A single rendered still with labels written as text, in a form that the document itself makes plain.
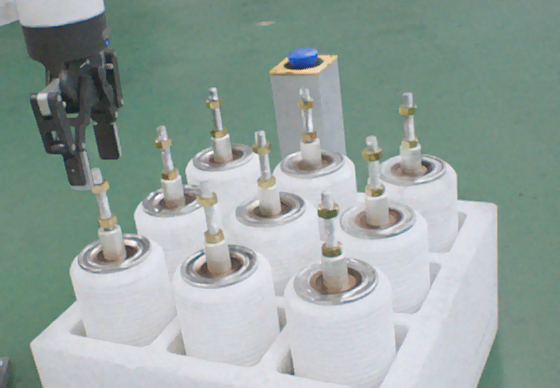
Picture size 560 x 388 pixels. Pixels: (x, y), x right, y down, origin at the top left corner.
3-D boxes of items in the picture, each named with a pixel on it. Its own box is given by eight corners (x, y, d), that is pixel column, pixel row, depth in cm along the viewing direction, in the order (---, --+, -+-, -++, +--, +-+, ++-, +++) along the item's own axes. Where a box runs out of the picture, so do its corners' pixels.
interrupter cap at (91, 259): (71, 280, 84) (70, 274, 84) (86, 243, 91) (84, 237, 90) (147, 272, 83) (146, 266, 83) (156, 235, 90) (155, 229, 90)
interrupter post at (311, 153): (305, 172, 99) (302, 146, 98) (300, 165, 101) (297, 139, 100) (325, 168, 99) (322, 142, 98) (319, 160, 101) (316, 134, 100)
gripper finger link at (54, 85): (47, 69, 76) (56, 90, 78) (27, 98, 73) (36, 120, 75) (72, 67, 76) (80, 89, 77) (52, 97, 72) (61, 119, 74)
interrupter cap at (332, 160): (289, 186, 96) (288, 180, 96) (273, 161, 103) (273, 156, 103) (353, 172, 97) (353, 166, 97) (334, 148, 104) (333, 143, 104)
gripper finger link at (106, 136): (112, 124, 84) (120, 159, 86) (115, 122, 85) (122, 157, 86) (92, 125, 85) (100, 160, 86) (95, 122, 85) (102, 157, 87)
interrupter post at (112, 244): (102, 264, 86) (95, 235, 85) (106, 252, 88) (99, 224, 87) (125, 261, 86) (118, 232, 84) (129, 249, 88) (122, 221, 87)
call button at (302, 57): (284, 71, 113) (282, 56, 113) (296, 62, 117) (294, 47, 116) (312, 72, 112) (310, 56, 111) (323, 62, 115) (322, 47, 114)
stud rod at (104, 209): (117, 238, 86) (101, 169, 83) (108, 241, 86) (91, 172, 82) (114, 234, 87) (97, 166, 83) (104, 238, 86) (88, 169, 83)
